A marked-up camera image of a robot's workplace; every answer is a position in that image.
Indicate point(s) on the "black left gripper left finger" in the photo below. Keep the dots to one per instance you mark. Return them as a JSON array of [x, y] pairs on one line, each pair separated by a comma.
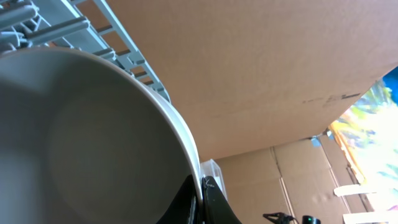
[[184, 206]]

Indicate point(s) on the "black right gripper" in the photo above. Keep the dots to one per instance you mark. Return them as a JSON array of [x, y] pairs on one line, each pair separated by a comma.
[[282, 218]]

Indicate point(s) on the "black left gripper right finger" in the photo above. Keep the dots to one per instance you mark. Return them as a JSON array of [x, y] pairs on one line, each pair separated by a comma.
[[216, 209]]

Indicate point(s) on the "grey saucer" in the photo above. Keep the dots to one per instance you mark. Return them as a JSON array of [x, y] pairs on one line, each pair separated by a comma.
[[84, 142]]

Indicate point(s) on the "clear plastic bin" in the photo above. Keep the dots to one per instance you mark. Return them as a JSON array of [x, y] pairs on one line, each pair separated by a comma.
[[211, 168]]

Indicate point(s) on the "colourful poster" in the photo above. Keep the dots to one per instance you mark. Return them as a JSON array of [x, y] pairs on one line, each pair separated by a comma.
[[367, 132]]

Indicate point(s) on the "grey plastic dish rack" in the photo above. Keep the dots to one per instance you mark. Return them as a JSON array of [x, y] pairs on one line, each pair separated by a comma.
[[26, 24]]

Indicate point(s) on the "cardboard wall panel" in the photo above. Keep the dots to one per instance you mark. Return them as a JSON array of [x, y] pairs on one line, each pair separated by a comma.
[[258, 83]]

